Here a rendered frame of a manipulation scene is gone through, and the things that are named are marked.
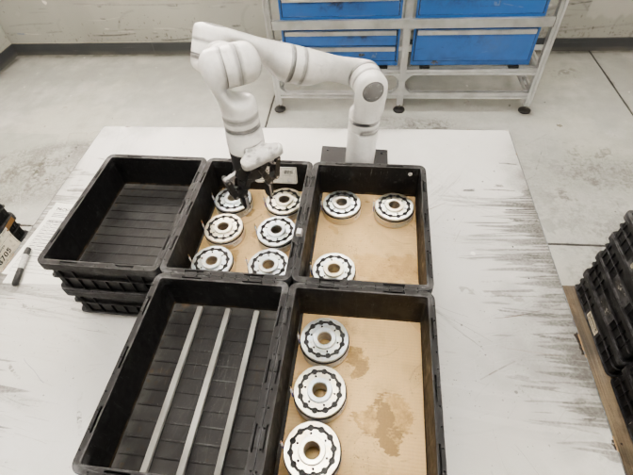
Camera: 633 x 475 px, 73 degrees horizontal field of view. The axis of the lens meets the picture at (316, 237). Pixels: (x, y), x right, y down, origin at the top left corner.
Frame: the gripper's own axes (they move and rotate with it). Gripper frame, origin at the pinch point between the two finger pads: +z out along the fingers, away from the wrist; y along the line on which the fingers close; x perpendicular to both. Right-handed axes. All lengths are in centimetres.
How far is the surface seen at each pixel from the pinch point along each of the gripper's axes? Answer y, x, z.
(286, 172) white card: -16.1, -13.0, 10.4
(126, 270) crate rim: 32.0, -6.7, 8.0
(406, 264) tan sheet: -22.8, 27.5, 17.2
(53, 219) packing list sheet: 44, -65, 31
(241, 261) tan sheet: 8.1, 0.4, 17.4
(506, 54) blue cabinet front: -211, -67, 60
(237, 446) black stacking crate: 31, 37, 18
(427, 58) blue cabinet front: -177, -98, 63
